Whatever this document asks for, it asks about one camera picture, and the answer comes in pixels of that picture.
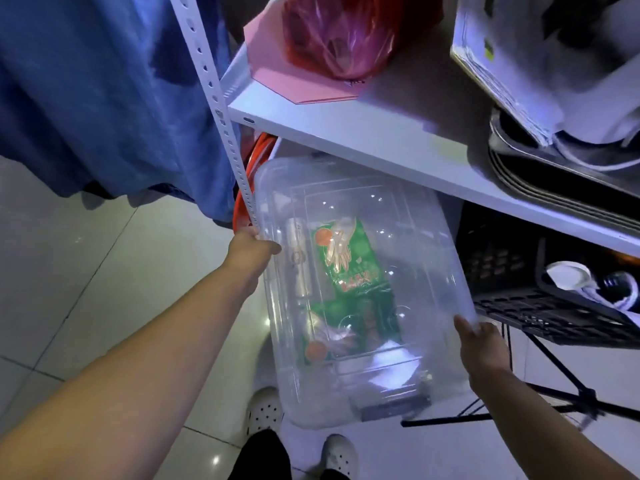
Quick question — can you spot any person's right hand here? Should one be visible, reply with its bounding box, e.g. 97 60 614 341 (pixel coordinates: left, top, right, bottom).
453 315 512 390

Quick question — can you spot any person's left hand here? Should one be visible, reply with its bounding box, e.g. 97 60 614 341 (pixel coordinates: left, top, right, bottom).
223 226 283 290

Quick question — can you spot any clear plastic storage box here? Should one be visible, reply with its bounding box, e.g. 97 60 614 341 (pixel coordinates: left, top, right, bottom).
253 155 481 429

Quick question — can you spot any person's right forearm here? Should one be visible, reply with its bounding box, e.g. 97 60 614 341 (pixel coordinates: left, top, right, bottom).
469 367 638 480

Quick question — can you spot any person's left forearm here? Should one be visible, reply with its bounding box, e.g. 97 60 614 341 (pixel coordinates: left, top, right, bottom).
0 259 261 480

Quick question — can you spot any black plastic crate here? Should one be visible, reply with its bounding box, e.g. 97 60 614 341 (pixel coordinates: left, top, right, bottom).
457 202 640 350

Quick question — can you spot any green glove packet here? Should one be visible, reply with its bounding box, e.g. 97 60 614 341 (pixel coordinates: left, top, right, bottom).
312 216 385 295
300 290 405 365

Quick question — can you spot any black folding stand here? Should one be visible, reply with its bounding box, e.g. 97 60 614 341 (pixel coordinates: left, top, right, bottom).
400 322 640 429

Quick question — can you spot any white clog shoe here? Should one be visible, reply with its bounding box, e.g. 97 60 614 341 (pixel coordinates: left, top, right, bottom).
320 434 359 478
243 386 285 438

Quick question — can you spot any white metal shelf rack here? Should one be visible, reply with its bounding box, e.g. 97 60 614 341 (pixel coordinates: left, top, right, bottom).
167 0 640 260

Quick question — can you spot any pink paper folder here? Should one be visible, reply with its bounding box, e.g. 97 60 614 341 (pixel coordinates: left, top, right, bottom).
243 12 368 104

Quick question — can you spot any stack of metal trays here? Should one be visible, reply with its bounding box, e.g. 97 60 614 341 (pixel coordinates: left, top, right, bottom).
487 107 640 230

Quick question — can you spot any person's black trouser leg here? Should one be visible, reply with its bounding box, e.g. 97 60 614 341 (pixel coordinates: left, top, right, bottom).
227 429 351 480

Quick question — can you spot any red plastic bag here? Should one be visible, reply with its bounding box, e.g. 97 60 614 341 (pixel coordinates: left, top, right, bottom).
281 0 443 80

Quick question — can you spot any blue fabric curtain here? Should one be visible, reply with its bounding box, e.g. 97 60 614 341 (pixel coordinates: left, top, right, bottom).
0 0 237 223

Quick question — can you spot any stack of white papers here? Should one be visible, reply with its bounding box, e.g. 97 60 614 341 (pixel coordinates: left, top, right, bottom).
450 0 640 148

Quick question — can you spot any orange cable coil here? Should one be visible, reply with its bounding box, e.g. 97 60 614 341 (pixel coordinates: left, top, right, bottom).
231 132 278 235

